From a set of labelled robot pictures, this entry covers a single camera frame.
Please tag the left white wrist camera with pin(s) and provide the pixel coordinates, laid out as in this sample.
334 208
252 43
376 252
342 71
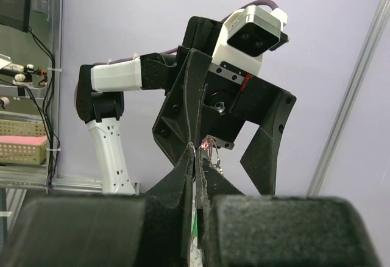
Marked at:
249 32

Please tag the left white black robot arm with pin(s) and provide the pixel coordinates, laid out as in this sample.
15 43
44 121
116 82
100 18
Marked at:
100 105

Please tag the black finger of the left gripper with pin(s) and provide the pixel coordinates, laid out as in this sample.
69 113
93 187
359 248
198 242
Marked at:
179 119
269 106

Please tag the beige perforated basket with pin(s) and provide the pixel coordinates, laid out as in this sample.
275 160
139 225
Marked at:
18 153

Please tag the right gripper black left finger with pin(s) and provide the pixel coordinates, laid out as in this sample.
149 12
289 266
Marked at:
150 229

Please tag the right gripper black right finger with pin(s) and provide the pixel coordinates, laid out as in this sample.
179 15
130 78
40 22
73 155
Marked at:
239 230

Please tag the black computer monitor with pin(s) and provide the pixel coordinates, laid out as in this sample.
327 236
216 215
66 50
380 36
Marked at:
16 14

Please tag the red handled silver keyring carabiner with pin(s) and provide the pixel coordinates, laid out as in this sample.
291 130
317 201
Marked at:
213 154

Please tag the pink foam sponge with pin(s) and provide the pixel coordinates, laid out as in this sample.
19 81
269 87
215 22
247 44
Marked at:
28 140

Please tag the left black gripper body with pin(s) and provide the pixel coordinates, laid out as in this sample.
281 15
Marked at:
222 86

